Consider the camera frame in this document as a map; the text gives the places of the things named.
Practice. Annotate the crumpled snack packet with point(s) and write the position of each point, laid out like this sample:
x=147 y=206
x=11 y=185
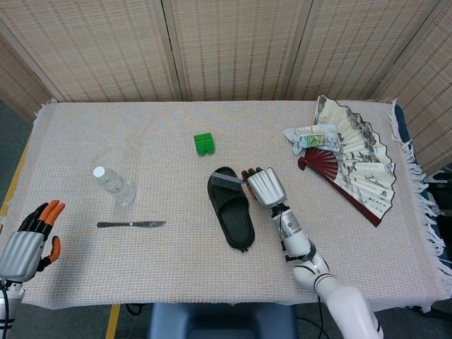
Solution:
x=312 y=138

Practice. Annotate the woven beige tablecloth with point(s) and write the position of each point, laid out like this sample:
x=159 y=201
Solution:
x=176 y=275

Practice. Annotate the clear plastic water bottle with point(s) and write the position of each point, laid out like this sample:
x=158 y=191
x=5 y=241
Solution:
x=114 y=185

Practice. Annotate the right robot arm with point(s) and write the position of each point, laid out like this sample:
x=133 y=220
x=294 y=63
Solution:
x=318 y=268

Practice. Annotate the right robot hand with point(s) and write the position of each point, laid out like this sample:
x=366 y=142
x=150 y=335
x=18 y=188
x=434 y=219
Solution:
x=265 y=187

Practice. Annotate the green plastic block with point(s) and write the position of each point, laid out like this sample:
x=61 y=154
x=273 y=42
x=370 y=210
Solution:
x=204 y=144

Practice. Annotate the paper folding fan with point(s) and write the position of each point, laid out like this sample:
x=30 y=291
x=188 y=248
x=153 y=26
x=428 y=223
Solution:
x=356 y=155

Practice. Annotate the metal table knife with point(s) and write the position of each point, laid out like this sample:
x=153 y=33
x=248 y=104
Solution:
x=131 y=224

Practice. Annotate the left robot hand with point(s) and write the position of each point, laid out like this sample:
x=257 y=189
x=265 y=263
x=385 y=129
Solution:
x=22 y=252

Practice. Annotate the bamboo folding screen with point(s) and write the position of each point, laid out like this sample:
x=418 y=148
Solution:
x=226 y=46

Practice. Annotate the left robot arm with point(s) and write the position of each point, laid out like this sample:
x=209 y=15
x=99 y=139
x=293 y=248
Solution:
x=7 y=307

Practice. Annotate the black slipper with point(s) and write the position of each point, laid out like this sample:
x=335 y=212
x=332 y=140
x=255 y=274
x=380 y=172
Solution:
x=231 y=212

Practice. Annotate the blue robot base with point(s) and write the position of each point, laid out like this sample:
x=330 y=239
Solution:
x=222 y=320

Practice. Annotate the grey brush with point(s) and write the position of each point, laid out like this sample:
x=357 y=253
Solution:
x=226 y=179

